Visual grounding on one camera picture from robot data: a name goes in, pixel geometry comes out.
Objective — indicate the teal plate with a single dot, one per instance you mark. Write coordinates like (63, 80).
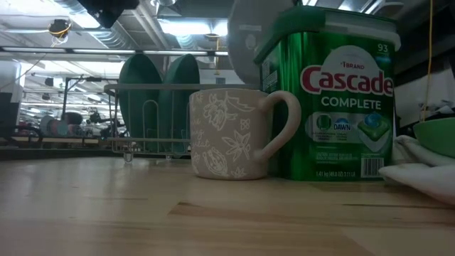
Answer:
(177, 78)

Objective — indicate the grey plate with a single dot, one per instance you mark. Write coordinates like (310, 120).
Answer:
(245, 53)

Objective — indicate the dark green plate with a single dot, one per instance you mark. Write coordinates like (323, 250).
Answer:
(133, 92)

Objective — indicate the light green plate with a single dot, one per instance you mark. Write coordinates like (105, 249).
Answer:
(437, 137)

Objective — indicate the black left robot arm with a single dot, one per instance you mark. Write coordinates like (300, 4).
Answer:
(106, 10)

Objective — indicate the beige floral mug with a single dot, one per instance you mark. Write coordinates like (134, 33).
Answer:
(220, 142)

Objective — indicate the green Cascade detergent tub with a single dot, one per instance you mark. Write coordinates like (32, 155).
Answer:
(337, 103)

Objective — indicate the person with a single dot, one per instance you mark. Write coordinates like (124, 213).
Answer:
(71, 119)

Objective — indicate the light wood desk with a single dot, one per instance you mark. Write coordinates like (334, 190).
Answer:
(53, 140)

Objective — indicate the black hanging ceiling device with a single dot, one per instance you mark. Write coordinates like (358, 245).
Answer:
(59, 27)

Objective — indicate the white striped dish towel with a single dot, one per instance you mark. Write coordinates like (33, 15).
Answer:
(419, 177)

